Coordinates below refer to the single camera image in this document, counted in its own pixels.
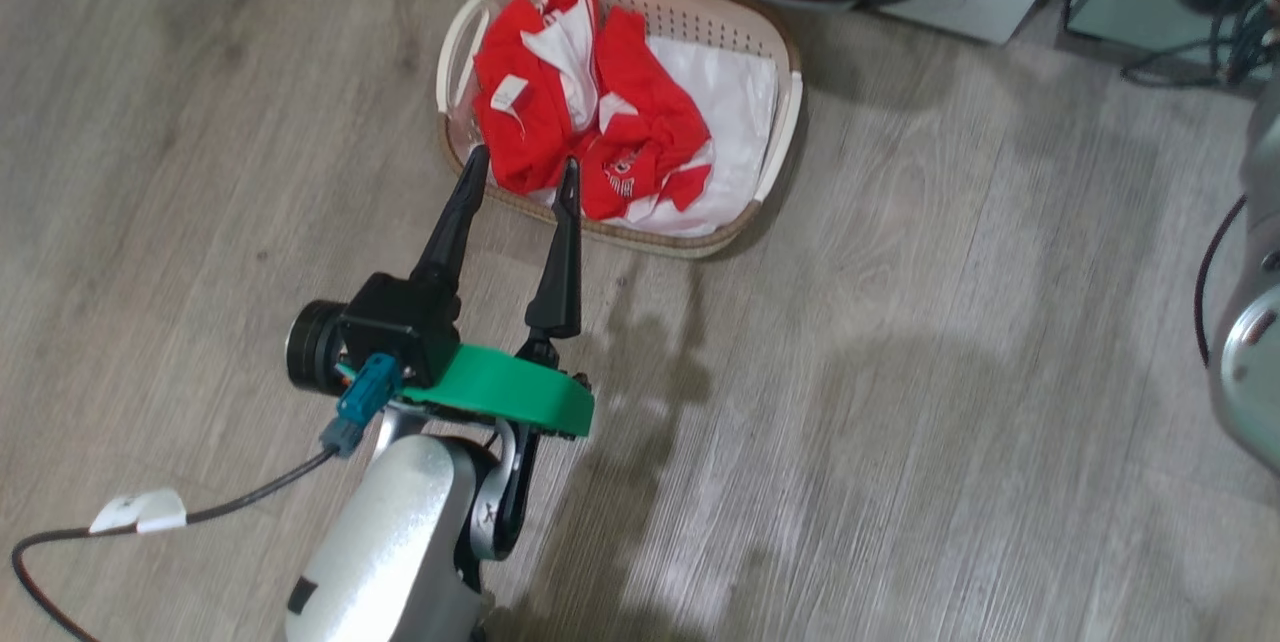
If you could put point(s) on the cream perforated laundry basket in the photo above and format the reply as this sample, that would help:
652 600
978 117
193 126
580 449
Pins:
700 12

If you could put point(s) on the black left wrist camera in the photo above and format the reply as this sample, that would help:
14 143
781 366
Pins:
395 327

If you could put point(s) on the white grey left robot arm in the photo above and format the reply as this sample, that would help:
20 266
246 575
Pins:
400 532

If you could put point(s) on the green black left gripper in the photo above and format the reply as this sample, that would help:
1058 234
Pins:
500 392

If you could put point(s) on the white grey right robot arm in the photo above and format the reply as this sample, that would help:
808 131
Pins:
1250 342

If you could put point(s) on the red and white jersey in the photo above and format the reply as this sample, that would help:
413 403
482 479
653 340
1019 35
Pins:
640 122

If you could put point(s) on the white cloth in basket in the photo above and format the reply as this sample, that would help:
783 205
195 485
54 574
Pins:
735 112

